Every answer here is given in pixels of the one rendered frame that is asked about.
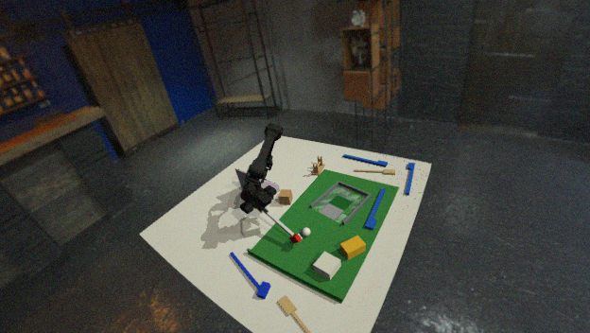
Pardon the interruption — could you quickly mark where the brown cube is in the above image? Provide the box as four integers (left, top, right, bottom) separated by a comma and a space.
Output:
278, 189, 293, 205

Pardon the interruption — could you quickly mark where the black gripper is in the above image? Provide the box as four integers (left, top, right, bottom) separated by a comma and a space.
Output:
240, 185, 277, 214

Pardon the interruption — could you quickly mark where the yellow block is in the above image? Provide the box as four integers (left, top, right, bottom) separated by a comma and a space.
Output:
340, 236, 366, 260

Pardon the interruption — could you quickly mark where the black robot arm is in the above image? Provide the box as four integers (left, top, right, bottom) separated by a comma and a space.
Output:
240, 122, 283, 207

